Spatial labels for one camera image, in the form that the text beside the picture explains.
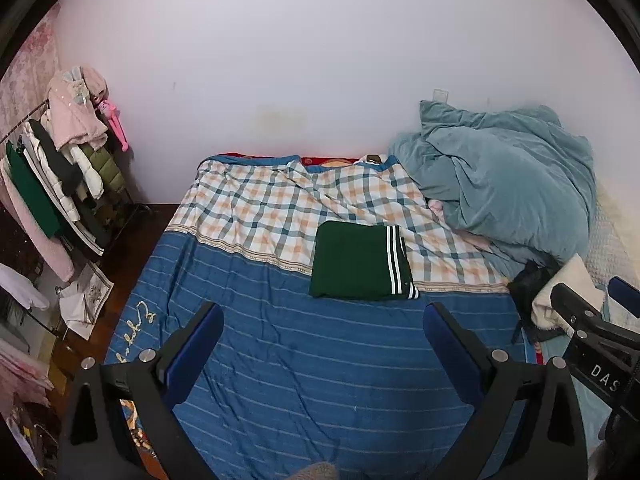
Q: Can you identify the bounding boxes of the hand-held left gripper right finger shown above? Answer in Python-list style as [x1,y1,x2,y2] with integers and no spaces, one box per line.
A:
[422,301,587,480]

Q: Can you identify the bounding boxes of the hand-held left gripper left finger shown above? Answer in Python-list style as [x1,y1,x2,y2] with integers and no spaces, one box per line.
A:
[57,301,225,480]

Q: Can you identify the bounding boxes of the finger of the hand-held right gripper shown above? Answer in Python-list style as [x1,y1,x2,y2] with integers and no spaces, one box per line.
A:
[607,276,640,318]
[550,282,601,333]

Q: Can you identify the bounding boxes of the green pants with white stripes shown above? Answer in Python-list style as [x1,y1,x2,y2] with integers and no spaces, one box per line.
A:
[308,220,421,302]

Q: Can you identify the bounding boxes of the black metal clothes rack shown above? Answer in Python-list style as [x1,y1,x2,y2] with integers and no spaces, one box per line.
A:
[0,100,156,261]

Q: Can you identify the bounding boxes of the cream fleece blanket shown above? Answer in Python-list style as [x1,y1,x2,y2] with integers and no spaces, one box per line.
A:
[530,252,608,338]

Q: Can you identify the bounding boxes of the black garment beside duvet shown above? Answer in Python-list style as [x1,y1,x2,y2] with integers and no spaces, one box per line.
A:
[507,259,563,346]

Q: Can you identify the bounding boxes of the white quilted mattress pad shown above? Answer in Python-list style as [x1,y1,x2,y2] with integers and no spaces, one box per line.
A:
[585,180,640,331]

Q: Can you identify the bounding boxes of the blue striped plaid bedspread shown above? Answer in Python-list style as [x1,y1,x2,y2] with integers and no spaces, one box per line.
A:
[102,152,531,480]

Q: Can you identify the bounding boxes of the white paper bag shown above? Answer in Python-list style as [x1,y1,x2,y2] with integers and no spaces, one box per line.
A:
[59,260,115,341]

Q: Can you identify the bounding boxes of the pink cloth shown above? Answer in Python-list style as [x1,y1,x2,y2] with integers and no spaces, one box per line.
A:
[427,199,493,251]

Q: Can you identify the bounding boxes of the teal duvet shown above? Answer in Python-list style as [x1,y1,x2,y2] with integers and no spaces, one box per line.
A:
[387,100,598,266]

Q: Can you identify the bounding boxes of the grey fuzzy clothing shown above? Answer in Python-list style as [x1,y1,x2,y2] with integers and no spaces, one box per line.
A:
[287,461,341,480]

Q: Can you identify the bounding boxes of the white garment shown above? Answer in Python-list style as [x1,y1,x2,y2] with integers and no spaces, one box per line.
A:
[0,262,51,311]

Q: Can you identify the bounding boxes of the white hanging jacket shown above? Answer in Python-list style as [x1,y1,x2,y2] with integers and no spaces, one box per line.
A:
[20,120,83,223]

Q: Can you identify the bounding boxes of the olive puffer jacket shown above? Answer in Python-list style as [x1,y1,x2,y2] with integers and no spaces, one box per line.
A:
[80,142,128,198]

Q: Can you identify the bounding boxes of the green hanging garment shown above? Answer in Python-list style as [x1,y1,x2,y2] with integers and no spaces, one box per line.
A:
[5,142,63,241]

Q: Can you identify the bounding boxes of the black hanging garment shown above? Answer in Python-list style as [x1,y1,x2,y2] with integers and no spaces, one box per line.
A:
[27,117,86,196]

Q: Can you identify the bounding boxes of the pink plush toy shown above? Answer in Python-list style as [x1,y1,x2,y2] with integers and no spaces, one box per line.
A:
[97,100,131,153]

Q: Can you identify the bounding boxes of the pink fleece robe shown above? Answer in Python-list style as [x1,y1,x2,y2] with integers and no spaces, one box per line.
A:
[47,65,111,151]

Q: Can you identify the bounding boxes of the pink floral curtain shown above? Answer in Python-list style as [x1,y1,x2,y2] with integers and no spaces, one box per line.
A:
[0,2,63,141]

